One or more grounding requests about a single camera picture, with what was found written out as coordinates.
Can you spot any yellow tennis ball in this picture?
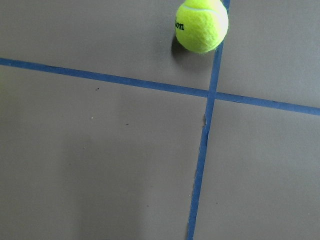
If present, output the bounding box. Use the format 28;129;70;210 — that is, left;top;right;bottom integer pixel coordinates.
175;0;229;54

